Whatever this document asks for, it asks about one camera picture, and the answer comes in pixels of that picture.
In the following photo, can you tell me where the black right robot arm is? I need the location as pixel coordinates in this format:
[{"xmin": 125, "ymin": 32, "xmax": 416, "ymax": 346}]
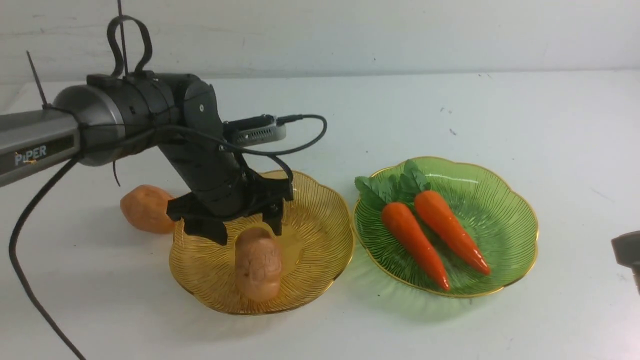
[{"xmin": 611, "ymin": 230, "xmax": 640, "ymax": 293}]

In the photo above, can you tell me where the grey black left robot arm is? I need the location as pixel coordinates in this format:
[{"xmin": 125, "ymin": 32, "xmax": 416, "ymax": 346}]
[{"xmin": 0, "ymin": 73, "xmax": 293, "ymax": 246}]

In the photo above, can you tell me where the green ribbed plastic plate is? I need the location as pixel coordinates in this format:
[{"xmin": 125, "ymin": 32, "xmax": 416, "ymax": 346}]
[{"xmin": 353, "ymin": 156, "xmax": 538, "ymax": 298}]

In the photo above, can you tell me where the toy potato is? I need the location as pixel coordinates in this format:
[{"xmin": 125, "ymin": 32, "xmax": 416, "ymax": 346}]
[
  {"xmin": 119, "ymin": 184, "xmax": 175, "ymax": 234},
  {"xmin": 234, "ymin": 227, "xmax": 282, "ymax": 302}
]

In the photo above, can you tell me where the toy carrot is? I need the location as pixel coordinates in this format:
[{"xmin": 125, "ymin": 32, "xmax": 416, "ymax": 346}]
[
  {"xmin": 400, "ymin": 159, "xmax": 491, "ymax": 276},
  {"xmin": 354, "ymin": 175, "xmax": 451, "ymax": 293}
]

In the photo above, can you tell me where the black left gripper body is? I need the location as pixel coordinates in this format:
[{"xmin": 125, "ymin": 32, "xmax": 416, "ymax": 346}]
[{"xmin": 166, "ymin": 165, "xmax": 293, "ymax": 223}]

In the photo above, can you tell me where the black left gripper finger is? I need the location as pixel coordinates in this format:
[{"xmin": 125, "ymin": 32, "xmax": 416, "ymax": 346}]
[
  {"xmin": 262, "ymin": 200, "xmax": 284, "ymax": 237},
  {"xmin": 183, "ymin": 218, "xmax": 228, "ymax": 246}
]

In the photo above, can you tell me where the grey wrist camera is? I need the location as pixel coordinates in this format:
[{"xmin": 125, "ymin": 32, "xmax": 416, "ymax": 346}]
[{"xmin": 222, "ymin": 114, "xmax": 287, "ymax": 147}]

